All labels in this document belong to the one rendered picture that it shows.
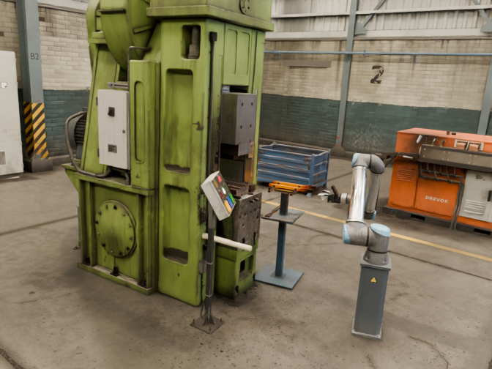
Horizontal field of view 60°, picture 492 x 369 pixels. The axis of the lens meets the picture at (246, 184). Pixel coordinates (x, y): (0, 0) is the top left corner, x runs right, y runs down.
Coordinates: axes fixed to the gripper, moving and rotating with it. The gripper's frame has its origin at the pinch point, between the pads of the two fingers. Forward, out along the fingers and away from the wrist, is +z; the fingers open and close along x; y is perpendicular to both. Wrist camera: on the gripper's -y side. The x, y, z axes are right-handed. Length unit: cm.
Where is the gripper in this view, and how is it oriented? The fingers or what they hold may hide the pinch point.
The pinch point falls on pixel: (319, 192)
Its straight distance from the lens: 394.1
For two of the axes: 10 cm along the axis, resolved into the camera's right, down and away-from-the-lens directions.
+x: 4.0, -2.0, 8.9
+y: -0.5, 9.7, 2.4
